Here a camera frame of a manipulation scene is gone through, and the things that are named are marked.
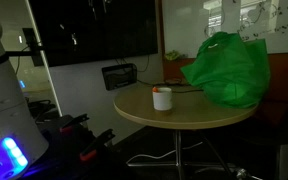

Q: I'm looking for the white ceramic mug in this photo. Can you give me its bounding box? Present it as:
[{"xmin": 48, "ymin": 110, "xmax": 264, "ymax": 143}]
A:
[{"xmin": 152, "ymin": 86, "xmax": 174, "ymax": 112}]

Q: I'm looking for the small black box device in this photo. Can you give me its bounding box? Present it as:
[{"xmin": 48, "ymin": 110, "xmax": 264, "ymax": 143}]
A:
[{"xmin": 101, "ymin": 63, "xmax": 139, "ymax": 92}]

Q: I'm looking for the yellow green small object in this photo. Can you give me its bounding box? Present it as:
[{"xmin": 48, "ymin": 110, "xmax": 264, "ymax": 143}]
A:
[{"xmin": 164, "ymin": 49, "xmax": 189, "ymax": 62}]

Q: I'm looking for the metal table leg base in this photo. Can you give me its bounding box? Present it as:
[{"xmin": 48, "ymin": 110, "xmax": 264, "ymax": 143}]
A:
[{"xmin": 127, "ymin": 129, "xmax": 252, "ymax": 180}]

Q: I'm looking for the black clamp with orange tips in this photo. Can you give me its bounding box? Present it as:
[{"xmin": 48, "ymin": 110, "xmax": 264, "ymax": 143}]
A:
[
  {"xmin": 59, "ymin": 113, "xmax": 91, "ymax": 134},
  {"xmin": 79, "ymin": 128, "xmax": 116, "ymax": 163}
]

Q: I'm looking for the whiteboard with writing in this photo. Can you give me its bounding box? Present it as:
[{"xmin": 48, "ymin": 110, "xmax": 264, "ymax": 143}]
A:
[{"xmin": 161, "ymin": 0, "xmax": 288, "ymax": 60}]

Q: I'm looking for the green plastic bag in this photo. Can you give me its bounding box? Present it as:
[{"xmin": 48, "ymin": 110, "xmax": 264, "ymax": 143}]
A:
[{"xmin": 179, "ymin": 31, "xmax": 272, "ymax": 110}]

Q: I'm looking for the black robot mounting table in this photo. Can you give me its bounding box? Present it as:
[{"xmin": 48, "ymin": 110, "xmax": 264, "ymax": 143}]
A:
[{"xmin": 20, "ymin": 114, "xmax": 138, "ymax": 180}]

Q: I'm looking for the orange booth bench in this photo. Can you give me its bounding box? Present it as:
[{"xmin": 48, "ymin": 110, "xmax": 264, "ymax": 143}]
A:
[{"xmin": 162, "ymin": 52, "xmax": 288, "ymax": 129}]

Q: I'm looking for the black cable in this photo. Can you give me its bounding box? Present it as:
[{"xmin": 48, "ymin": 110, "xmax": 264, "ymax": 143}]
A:
[{"xmin": 136, "ymin": 79, "xmax": 205, "ymax": 94}]

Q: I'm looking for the white cable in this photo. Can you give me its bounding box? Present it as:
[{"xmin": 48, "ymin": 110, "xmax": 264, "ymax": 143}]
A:
[{"xmin": 126, "ymin": 141, "xmax": 204, "ymax": 166}]

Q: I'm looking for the black wall television screen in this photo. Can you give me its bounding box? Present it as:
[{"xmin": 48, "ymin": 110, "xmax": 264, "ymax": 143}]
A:
[{"xmin": 28, "ymin": 0, "xmax": 159, "ymax": 68}]

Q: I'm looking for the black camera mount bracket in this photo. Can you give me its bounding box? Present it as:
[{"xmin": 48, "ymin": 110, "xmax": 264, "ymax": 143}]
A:
[{"xmin": 6, "ymin": 27, "xmax": 46, "ymax": 67}]

